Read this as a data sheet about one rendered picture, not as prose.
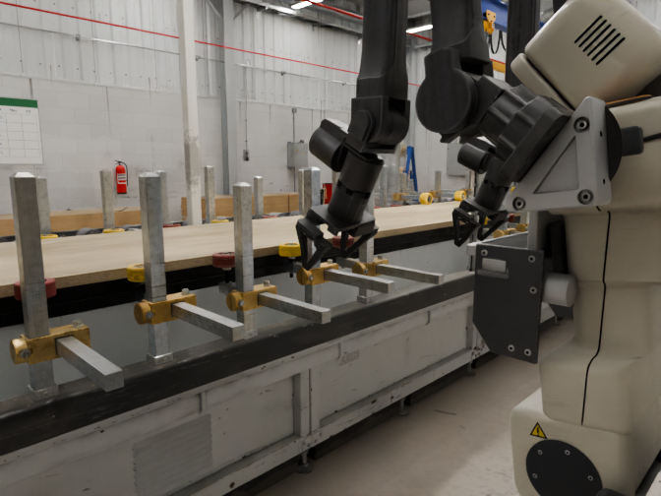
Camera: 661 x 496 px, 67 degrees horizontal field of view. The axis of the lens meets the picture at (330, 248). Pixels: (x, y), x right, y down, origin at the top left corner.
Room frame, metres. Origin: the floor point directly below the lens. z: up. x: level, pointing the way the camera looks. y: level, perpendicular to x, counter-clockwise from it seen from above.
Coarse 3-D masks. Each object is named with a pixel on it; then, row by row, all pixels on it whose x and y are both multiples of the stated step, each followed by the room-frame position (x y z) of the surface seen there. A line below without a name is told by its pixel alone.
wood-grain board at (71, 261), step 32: (224, 224) 2.22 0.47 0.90; (256, 224) 2.22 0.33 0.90; (288, 224) 2.22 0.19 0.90; (384, 224) 2.22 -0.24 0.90; (416, 224) 2.22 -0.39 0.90; (448, 224) 2.37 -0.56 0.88; (0, 256) 1.43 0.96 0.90; (64, 256) 1.43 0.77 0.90; (96, 256) 1.43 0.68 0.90; (128, 256) 1.43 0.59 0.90; (192, 256) 1.43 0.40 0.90; (256, 256) 1.56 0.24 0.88; (0, 288) 1.07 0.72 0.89
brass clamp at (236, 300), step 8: (256, 288) 1.32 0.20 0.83; (264, 288) 1.32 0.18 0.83; (272, 288) 1.34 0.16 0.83; (232, 296) 1.27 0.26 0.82; (240, 296) 1.27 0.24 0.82; (248, 296) 1.28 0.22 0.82; (256, 296) 1.30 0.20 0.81; (232, 304) 1.27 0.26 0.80; (240, 304) 1.26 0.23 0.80; (248, 304) 1.28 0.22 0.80; (256, 304) 1.30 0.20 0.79
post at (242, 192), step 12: (240, 192) 1.28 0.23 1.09; (240, 204) 1.28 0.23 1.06; (240, 216) 1.28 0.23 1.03; (240, 228) 1.28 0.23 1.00; (252, 228) 1.30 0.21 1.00; (240, 240) 1.28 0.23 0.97; (252, 240) 1.30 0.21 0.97; (240, 252) 1.29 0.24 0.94; (252, 252) 1.30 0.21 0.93; (240, 264) 1.29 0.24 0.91; (252, 264) 1.30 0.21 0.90; (240, 276) 1.29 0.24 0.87; (252, 276) 1.30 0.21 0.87; (240, 288) 1.29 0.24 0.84; (252, 288) 1.30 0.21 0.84; (240, 312) 1.29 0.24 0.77; (252, 312) 1.30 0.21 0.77; (252, 324) 1.30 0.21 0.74
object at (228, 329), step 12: (180, 312) 1.10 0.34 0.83; (192, 312) 1.06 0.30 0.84; (204, 312) 1.06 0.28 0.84; (192, 324) 1.06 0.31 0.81; (204, 324) 1.03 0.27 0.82; (216, 324) 0.99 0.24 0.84; (228, 324) 0.98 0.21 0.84; (240, 324) 0.98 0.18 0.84; (228, 336) 0.96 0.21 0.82; (240, 336) 0.97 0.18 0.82
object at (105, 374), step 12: (60, 348) 0.93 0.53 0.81; (72, 348) 0.90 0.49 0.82; (84, 348) 0.90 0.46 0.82; (72, 360) 0.89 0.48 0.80; (84, 360) 0.84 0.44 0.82; (96, 360) 0.84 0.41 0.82; (108, 360) 0.84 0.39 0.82; (84, 372) 0.85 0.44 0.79; (96, 372) 0.80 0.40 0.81; (108, 372) 0.79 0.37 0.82; (120, 372) 0.79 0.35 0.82; (96, 384) 0.80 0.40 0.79; (108, 384) 0.78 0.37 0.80; (120, 384) 0.79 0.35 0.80
